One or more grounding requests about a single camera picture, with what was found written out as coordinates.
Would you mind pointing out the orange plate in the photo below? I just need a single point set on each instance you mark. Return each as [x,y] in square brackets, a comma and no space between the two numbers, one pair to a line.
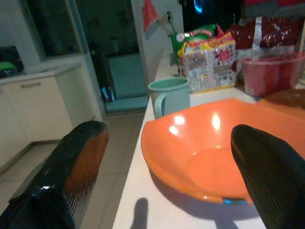
[286,102]

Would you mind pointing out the black and green box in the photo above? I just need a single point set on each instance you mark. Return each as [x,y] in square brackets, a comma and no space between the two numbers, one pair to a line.
[9,62]

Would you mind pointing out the red hanging towel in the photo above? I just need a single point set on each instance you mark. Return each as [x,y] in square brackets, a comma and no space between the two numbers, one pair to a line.
[150,15]

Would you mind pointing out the orange plastic bowl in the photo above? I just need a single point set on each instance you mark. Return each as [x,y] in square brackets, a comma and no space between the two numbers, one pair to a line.
[190,152]

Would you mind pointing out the teal floor mat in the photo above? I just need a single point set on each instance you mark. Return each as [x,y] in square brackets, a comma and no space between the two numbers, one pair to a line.
[126,102]

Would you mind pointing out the light green mug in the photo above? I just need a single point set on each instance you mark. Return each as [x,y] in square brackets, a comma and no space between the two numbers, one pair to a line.
[170,95]

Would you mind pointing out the colourful snack multipack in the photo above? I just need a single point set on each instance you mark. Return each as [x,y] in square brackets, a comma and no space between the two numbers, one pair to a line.
[209,64]

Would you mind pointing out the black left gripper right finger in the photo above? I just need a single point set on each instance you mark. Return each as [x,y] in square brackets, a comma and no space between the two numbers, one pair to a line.
[274,176]

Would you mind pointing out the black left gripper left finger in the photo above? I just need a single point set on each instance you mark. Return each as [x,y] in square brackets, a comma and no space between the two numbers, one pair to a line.
[59,181]

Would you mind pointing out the red translucent plastic tub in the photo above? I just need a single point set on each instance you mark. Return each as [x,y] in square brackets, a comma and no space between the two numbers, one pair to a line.
[269,74]

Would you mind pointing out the white kitchen cabinet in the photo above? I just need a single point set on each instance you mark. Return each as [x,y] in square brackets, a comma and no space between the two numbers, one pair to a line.
[35,107]

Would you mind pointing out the green snack bag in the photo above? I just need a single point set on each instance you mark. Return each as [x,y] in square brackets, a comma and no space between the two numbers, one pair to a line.
[193,38]

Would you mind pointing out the black appliance with blue light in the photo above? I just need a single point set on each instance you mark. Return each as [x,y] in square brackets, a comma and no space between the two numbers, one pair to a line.
[209,12]

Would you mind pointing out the red clear plastic bag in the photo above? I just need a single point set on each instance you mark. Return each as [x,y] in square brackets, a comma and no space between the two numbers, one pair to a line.
[267,33]

